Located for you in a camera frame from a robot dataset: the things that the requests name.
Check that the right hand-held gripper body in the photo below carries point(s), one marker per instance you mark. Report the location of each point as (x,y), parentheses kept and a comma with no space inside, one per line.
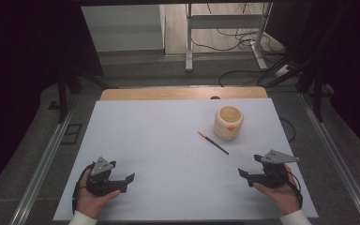
(273,175)

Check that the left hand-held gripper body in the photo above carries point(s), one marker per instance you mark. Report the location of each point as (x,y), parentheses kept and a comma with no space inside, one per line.
(101,182)

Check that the beige ribbed cup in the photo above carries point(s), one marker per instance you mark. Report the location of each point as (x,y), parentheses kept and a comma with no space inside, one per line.
(226,128)

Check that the dark pencil with orange end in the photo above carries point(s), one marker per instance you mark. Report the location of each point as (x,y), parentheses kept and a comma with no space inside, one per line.
(214,143)

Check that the person's left hand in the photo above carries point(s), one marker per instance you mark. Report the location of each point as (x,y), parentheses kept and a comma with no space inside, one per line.
(89,201)

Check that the person's right hand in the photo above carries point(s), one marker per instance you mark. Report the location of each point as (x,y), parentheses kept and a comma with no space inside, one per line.
(282,197)

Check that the white table mat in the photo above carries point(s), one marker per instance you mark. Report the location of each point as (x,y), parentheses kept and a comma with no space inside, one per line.
(168,175)

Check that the black metal stand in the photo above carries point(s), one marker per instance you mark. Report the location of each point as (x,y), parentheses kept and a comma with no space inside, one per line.
(63,93)
(317,90)

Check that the white power strip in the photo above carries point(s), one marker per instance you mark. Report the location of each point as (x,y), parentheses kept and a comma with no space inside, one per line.
(283,70)

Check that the dark curtain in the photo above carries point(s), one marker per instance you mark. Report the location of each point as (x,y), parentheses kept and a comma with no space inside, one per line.
(22,78)
(353,62)

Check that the white cabinet panel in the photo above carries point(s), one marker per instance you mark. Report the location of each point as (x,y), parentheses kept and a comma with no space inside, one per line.
(125,28)

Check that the black floor bracket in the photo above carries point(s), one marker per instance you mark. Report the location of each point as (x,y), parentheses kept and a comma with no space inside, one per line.
(71,133)

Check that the aluminium floor rail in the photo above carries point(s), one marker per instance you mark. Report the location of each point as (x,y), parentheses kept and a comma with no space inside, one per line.
(340,162)
(40,175)

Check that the white metal desk frame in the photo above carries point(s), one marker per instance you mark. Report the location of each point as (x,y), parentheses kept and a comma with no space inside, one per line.
(225,22)

